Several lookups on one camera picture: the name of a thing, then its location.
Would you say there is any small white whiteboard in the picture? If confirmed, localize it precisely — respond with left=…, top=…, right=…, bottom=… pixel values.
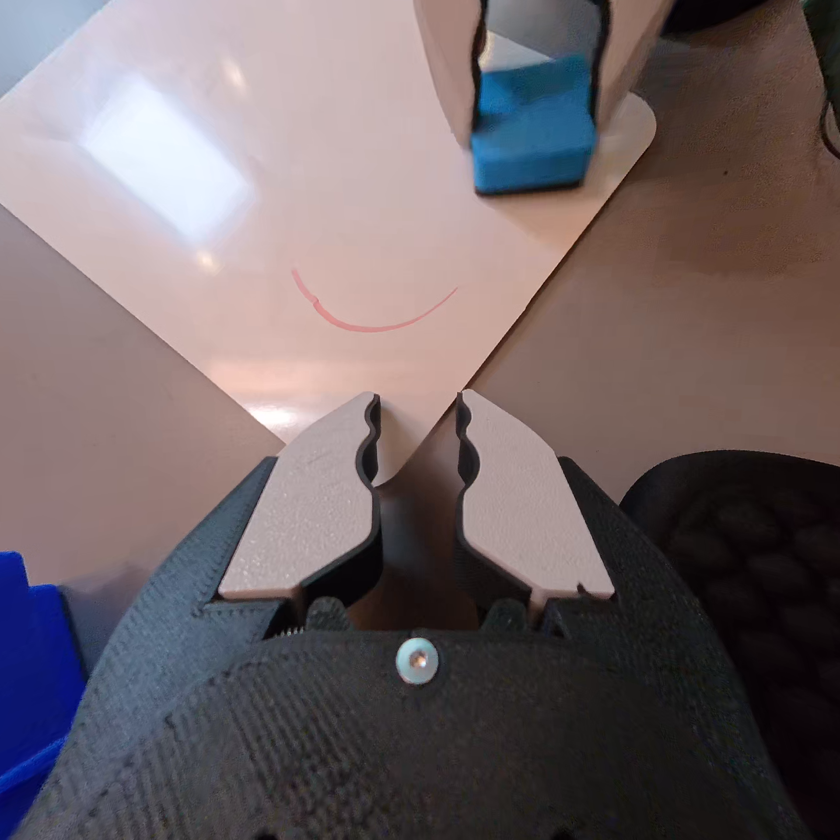
left=0, top=0, right=658, bottom=488

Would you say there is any blue plastic bin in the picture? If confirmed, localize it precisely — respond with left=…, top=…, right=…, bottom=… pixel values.
left=0, top=551, right=88, bottom=818

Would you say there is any blue whiteboard eraser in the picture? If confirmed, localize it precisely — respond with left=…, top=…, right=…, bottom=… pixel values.
left=471, top=54, right=598, bottom=196

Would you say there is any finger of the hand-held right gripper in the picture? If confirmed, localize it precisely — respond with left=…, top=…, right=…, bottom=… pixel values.
left=413, top=0, right=490, bottom=150
left=592, top=0, right=675, bottom=127

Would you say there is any black mesh armrest pad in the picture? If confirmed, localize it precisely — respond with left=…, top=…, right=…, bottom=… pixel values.
left=619, top=450, right=840, bottom=840
left=659, top=0, right=770, bottom=35

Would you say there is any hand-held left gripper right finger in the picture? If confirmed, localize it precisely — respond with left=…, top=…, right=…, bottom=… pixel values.
left=454, top=389, right=616, bottom=626

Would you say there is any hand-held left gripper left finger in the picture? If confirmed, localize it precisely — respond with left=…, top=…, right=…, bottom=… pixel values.
left=218, top=392, right=384, bottom=624

